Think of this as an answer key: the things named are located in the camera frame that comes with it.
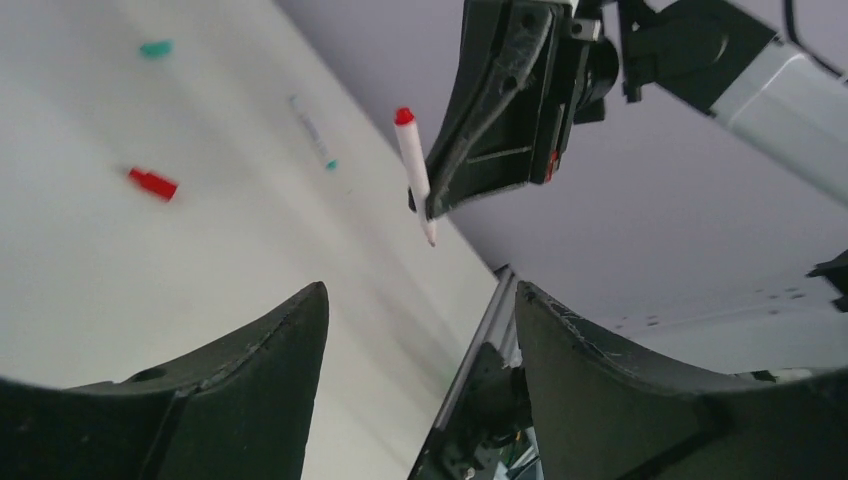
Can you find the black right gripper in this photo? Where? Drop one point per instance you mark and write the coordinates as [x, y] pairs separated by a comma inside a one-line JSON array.
[[497, 113]]

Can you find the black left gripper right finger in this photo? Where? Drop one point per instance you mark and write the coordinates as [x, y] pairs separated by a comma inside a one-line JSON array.
[[605, 407]]

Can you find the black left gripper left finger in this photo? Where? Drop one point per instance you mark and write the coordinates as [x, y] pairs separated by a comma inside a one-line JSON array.
[[239, 407]]

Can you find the white pen red tip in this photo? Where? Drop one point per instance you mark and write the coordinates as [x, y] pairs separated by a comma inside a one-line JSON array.
[[408, 136]]

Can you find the red pen cap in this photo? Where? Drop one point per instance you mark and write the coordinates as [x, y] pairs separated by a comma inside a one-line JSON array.
[[153, 183]]

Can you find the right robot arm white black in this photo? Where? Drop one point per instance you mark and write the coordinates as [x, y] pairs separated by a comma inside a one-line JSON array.
[[728, 65]]

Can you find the white pen teal tip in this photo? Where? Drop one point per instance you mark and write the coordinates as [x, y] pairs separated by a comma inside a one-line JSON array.
[[328, 161]]

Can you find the teal pen cap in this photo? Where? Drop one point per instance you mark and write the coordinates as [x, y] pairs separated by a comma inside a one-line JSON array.
[[156, 49]]

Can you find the aluminium frame profile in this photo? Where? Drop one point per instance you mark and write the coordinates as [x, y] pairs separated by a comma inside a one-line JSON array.
[[496, 327]]

